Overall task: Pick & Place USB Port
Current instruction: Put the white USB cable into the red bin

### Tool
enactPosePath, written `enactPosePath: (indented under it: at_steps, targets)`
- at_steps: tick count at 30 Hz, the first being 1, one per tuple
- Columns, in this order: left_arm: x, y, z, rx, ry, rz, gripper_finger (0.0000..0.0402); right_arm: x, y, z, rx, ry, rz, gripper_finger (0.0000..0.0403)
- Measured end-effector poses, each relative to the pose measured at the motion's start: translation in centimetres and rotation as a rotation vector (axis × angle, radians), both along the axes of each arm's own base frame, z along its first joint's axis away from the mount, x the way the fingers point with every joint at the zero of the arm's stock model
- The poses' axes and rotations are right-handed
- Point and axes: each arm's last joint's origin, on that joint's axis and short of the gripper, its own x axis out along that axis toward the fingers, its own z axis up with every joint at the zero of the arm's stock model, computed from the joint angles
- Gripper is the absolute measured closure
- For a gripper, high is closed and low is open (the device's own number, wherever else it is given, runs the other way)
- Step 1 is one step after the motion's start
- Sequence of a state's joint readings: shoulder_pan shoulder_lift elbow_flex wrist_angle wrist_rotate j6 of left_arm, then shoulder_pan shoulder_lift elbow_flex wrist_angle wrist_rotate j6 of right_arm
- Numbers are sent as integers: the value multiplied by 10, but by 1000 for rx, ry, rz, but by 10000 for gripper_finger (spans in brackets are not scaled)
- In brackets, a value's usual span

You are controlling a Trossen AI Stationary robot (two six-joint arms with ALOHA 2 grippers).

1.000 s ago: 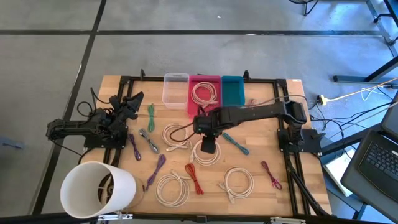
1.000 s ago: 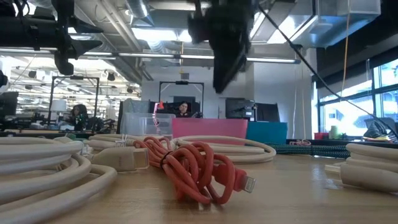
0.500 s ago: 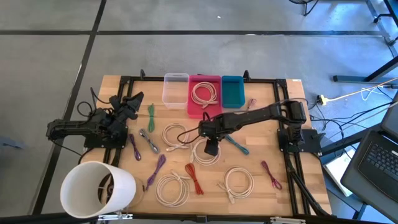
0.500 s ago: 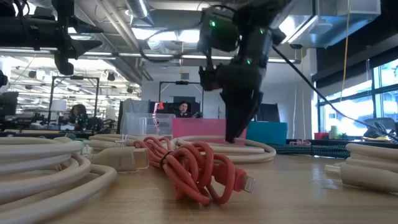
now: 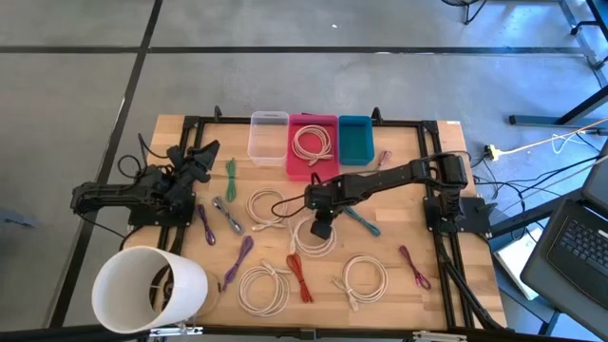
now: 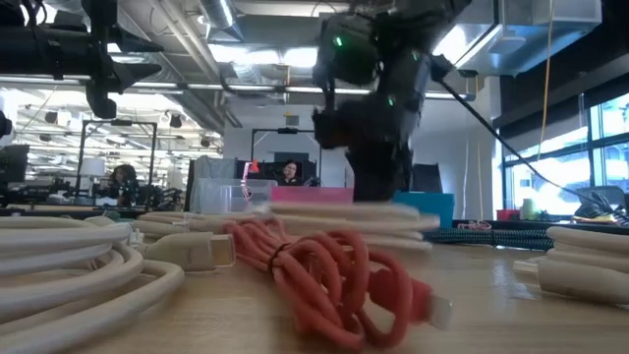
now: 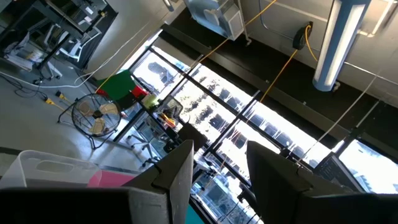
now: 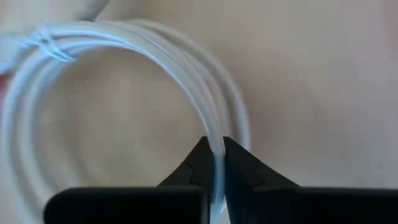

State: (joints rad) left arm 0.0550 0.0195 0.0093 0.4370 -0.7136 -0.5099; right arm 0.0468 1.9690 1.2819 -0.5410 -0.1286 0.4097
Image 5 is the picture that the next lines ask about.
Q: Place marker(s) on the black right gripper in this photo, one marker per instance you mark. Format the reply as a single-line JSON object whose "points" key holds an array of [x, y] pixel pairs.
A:
{"points": [[324, 217]]}

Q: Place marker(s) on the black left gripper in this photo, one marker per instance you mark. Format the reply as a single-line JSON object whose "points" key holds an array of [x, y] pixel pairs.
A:
{"points": [[192, 171]]}

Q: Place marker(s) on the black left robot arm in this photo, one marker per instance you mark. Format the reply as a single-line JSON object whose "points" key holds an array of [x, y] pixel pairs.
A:
{"points": [[119, 192]]}

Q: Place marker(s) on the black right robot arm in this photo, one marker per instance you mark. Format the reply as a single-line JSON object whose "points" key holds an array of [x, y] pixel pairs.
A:
{"points": [[380, 178]]}

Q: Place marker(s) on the clear plastic bin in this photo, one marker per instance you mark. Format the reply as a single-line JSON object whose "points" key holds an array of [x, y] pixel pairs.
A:
{"points": [[268, 142]]}

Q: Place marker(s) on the pink plastic bin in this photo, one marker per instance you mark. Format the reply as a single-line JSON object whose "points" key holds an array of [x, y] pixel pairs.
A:
{"points": [[297, 168]]}

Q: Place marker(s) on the teal plastic bin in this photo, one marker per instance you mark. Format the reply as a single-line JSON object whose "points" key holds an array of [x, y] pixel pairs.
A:
{"points": [[356, 142]]}

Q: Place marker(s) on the white plastic cylinder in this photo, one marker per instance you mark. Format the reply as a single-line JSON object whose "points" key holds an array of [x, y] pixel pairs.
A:
{"points": [[190, 285]]}

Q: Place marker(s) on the yellow power plug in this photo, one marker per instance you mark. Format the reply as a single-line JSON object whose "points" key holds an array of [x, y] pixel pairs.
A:
{"points": [[493, 153]]}

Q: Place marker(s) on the white flat box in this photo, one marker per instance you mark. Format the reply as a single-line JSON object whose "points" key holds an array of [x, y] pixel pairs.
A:
{"points": [[515, 259]]}

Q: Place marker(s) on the black desk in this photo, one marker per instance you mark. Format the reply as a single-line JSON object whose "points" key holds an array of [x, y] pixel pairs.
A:
{"points": [[532, 119]]}

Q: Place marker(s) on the dark grey laptop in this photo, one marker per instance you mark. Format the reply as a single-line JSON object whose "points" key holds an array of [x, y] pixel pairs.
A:
{"points": [[570, 266]]}

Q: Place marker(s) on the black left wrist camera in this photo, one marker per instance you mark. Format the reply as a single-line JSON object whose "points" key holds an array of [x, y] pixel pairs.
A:
{"points": [[176, 156]]}

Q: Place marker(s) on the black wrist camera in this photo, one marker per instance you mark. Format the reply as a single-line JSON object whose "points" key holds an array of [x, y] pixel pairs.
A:
{"points": [[318, 197], [176, 156]]}

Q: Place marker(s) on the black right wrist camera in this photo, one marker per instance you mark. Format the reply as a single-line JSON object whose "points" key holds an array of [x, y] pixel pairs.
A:
{"points": [[318, 197]]}

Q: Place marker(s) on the black aluminium table frame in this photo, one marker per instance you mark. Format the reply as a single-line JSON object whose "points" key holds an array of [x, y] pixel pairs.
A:
{"points": [[228, 121]]}

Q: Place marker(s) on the silver metal bracket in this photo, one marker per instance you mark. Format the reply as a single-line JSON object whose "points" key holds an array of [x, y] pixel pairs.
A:
{"points": [[439, 336], [176, 331]]}

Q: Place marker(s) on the grey desk leg frame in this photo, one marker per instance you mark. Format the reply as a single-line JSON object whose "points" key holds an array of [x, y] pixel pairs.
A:
{"points": [[577, 28]]}

